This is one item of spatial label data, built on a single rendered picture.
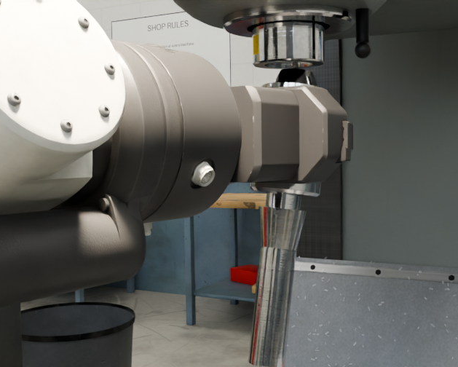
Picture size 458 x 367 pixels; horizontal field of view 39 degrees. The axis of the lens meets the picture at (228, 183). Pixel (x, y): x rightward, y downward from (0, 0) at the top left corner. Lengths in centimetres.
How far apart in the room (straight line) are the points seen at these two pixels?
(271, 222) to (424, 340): 39
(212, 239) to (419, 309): 462
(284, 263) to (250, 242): 477
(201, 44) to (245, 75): 49
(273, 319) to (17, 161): 25
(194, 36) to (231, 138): 516
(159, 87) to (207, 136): 3
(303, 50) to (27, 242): 23
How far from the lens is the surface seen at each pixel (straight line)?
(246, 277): 482
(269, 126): 34
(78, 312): 268
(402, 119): 79
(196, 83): 30
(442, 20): 64
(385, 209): 80
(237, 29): 44
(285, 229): 42
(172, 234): 556
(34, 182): 24
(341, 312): 80
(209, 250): 539
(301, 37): 42
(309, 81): 43
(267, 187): 41
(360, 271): 81
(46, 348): 226
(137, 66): 28
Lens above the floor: 122
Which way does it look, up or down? 3 degrees down
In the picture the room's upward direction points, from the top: 1 degrees counter-clockwise
